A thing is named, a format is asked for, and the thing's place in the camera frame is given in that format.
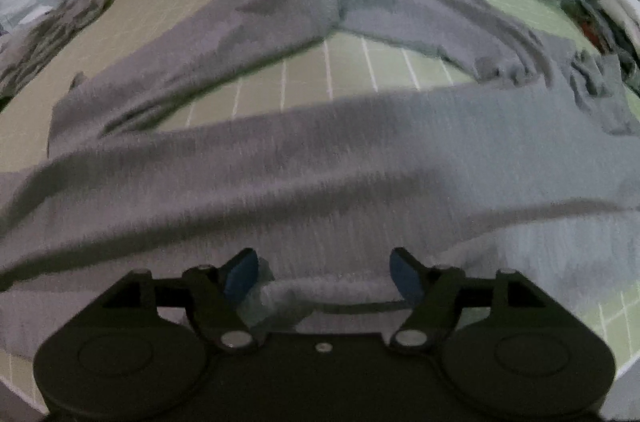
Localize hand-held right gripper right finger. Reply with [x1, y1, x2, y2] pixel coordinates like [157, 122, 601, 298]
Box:
[388, 247, 547, 351]

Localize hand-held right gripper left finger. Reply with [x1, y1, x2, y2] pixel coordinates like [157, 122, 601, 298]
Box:
[100, 247, 262, 351]

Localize grey pants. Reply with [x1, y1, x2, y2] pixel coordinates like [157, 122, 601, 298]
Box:
[0, 0, 640, 363]

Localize green checked bed sheet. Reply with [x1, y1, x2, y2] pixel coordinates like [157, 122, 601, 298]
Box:
[0, 0, 640, 403]

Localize light grey crumpled garment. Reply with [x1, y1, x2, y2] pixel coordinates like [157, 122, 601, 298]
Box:
[0, 0, 114, 99]

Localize dark crumpled garment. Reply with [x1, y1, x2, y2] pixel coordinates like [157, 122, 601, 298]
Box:
[560, 0, 640, 97]

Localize white garment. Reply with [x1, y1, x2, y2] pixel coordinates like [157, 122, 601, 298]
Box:
[596, 0, 640, 34]

